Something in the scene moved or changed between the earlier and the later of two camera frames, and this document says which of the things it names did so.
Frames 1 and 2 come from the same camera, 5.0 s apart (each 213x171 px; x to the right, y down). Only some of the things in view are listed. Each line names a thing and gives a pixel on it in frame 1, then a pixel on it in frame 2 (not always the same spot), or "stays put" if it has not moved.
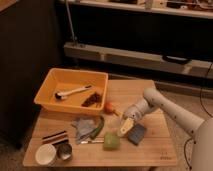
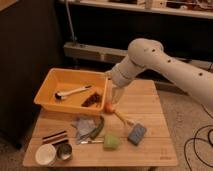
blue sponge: (136, 134) stays put
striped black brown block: (56, 138) stays put
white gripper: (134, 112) → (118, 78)
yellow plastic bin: (75, 91) stays put
